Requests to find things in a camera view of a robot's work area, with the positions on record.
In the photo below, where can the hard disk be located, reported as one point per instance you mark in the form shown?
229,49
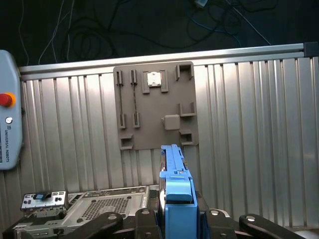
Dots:
178,189

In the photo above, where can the grey parts rack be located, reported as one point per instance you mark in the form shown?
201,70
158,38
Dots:
154,107

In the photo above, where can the grey power supply unit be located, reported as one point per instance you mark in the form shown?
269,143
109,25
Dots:
109,206

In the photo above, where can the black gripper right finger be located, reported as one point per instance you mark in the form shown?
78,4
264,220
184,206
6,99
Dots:
219,224

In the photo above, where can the black plastic latch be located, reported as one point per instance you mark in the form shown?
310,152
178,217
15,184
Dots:
42,196

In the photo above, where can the silver CPU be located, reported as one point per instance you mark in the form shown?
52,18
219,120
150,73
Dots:
154,79

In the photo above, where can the white plug adapter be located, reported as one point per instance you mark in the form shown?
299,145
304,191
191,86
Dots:
200,2

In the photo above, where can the black PC case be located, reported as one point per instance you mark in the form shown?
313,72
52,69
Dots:
37,225

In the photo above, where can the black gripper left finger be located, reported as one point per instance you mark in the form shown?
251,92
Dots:
145,224

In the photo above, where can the green RAM stick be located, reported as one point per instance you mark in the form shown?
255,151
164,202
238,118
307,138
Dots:
135,99

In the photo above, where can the pale blue teach pendant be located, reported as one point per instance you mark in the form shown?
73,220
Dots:
10,139

